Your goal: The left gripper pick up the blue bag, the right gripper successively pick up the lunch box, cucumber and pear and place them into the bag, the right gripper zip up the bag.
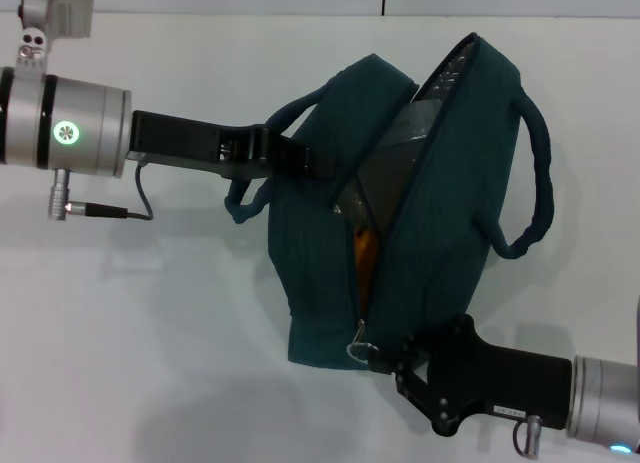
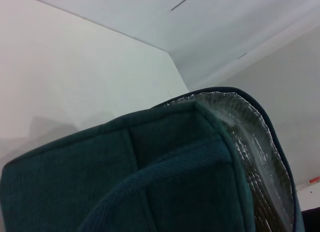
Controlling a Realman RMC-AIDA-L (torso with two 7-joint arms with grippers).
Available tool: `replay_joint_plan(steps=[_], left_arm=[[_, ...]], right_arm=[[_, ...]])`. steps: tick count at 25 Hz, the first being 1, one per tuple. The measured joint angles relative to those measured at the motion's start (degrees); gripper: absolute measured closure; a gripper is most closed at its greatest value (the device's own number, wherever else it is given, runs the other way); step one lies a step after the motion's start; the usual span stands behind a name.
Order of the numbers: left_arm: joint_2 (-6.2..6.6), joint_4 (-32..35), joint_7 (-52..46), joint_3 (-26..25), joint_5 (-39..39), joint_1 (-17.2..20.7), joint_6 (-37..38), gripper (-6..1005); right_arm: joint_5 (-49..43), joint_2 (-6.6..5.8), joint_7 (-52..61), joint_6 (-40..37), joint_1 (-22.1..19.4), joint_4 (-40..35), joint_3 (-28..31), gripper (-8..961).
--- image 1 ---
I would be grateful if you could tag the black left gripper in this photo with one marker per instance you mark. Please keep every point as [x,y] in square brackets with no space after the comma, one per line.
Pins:
[175,138]

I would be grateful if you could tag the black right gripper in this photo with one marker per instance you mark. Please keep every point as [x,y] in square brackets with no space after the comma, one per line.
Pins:
[500,378]

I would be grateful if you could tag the clear plastic food container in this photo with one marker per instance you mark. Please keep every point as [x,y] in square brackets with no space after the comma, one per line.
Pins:
[395,153]

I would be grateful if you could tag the dark teal insulated lunch bag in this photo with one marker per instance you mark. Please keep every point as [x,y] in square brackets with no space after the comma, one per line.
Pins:
[310,263]

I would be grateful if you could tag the yellow orange pear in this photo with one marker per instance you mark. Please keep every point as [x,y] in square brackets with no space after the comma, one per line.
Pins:
[365,263]

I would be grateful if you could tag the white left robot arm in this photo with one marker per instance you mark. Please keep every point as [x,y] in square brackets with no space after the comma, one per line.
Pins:
[75,128]

